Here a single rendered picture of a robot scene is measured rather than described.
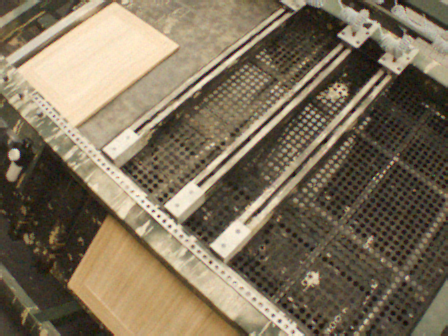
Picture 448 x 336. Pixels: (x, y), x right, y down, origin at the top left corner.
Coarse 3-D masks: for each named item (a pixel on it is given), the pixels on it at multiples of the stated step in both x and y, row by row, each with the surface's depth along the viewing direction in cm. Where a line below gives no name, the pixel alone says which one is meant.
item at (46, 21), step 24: (48, 24) 219; (288, 48) 209; (360, 120) 191; (192, 144) 181; (432, 144) 181; (240, 192) 172; (312, 240) 160; (432, 240) 164; (360, 288) 152; (384, 288) 149; (408, 288) 151
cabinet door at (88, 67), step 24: (96, 24) 210; (120, 24) 210; (144, 24) 209; (48, 48) 202; (72, 48) 202; (96, 48) 202; (120, 48) 202; (144, 48) 201; (168, 48) 201; (24, 72) 195; (48, 72) 195; (72, 72) 195; (96, 72) 194; (120, 72) 194; (144, 72) 194; (48, 96) 187; (72, 96) 187; (96, 96) 187; (72, 120) 181
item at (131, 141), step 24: (288, 0) 205; (264, 24) 201; (288, 24) 209; (240, 48) 197; (216, 72) 186; (168, 96) 180; (192, 96) 182; (144, 120) 174; (168, 120) 179; (120, 144) 168; (144, 144) 175
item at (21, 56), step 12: (96, 0) 216; (108, 0) 218; (84, 12) 212; (96, 12) 217; (60, 24) 208; (72, 24) 209; (48, 36) 203; (60, 36) 208; (24, 48) 200; (36, 48) 201; (12, 60) 196; (24, 60) 199
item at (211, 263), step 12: (36, 96) 183; (48, 108) 179; (60, 120) 176; (72, 132) 173; (84, 144) 170; (96, 156) 167; (108, 168) 165; (120, 180) 162; (144, 204) 157; (156, 216) 155; (168, 228) 153; (180, 240) 150; (192, 252) 148; (204, 252) 148; (216, 264) 146; (228, 276) 144; (252, 300) 139; (264, 312) 137; (276, 312) 137; (276, 324) 135; (288, 324) 135
